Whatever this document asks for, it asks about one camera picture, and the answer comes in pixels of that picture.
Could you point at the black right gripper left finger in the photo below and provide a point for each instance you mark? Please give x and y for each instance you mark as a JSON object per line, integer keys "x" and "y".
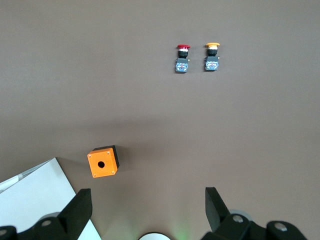
{"x": 75, "y": 217}

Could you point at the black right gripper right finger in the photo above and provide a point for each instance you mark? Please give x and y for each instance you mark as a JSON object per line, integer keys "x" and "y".
{"x": 220, "y": 217}

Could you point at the red mushroom push button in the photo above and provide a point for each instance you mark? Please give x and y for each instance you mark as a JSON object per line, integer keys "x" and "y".
{"x": 181, "y": 65}

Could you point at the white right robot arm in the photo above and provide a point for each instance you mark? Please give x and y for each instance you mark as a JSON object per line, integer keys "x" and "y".
{"x": 155, "y": 237}

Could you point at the white drawer cabinet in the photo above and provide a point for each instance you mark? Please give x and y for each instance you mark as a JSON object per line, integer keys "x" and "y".
{"x": 37, "y": 195}

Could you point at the orange button box with hole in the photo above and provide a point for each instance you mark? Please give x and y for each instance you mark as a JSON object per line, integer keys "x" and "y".
{"x": 107, "y": 170}

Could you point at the yellow mushroom push button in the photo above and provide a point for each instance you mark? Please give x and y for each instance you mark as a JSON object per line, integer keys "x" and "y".
{"x": 211, "y": 63}

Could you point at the brown table cover sheet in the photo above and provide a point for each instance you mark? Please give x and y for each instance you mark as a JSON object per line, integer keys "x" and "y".
{"x": 75, "y": 50}

